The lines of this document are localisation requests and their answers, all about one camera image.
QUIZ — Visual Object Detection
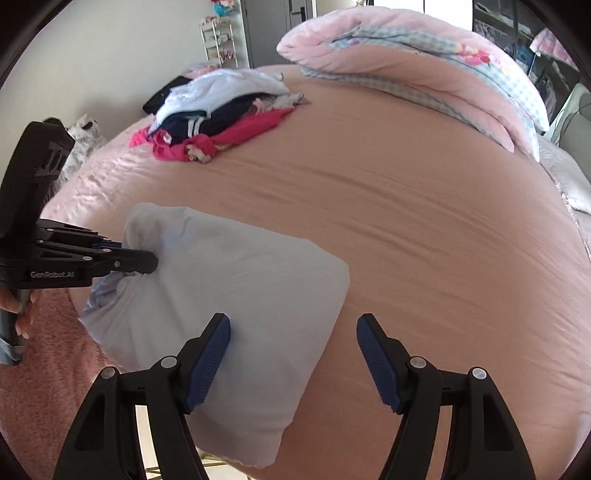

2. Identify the person's pink fleece clothing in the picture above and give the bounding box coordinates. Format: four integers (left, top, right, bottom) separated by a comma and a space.
0, 291, 148, 480

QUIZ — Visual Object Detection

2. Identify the small printed cloth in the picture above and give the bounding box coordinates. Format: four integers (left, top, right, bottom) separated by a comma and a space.
252, 92, 308, 114

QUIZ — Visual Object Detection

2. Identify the person's left hand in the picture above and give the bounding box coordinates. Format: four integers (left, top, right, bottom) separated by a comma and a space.
0, 291, 41, 340

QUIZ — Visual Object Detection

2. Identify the navy striped garment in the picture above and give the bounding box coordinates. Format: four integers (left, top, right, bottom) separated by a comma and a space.
150, 95, 259, 137

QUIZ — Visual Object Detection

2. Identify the black bag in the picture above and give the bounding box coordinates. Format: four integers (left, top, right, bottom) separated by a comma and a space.
142, 76, 192, 115

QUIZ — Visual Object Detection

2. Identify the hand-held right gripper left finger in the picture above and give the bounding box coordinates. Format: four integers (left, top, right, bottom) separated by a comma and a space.
65, 313, 232, 480

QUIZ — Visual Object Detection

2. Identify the white printed bag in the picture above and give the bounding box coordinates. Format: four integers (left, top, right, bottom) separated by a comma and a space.
60, 115, 110, 181

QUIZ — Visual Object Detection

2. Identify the grey door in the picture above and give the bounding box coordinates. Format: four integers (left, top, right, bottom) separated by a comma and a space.
242, 0, 319, 68

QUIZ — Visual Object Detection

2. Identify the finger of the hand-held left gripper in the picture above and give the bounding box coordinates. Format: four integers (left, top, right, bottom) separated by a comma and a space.
88, 240, 159, 278

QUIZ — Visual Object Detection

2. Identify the pink checked folded quilt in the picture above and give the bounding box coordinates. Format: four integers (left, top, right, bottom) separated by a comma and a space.
276, 6, 550, 162

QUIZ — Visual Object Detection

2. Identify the grey padded headboard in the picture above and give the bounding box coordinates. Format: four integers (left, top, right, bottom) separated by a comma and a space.
549, 83, 591, 148

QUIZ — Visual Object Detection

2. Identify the pink printed jacket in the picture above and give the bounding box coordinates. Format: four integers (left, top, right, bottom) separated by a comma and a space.
529, 28, 580, 70

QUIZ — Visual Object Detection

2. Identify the pale pink pillow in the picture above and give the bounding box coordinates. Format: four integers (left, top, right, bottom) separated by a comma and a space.
538, 138, 591, 213

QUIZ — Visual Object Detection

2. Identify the dark glass wardrobe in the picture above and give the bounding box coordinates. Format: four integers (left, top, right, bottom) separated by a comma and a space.
473, 0, 578, 107

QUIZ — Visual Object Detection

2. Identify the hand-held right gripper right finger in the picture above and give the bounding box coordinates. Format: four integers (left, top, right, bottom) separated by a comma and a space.
355, 314, 536, 480

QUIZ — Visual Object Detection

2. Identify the pink bed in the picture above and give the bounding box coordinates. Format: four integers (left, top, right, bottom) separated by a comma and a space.
41, 62, 591, 480

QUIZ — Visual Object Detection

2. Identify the pile of clothes pink navy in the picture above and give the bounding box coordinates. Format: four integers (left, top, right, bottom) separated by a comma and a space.
129, 108, 296, 164

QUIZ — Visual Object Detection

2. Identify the white shelf rack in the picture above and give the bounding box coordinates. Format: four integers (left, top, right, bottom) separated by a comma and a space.
199, 16, 238, 73

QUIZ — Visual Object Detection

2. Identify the light blue navy-trimmed shirt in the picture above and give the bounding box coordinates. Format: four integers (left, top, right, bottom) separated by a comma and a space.
76, 202, 351, 469

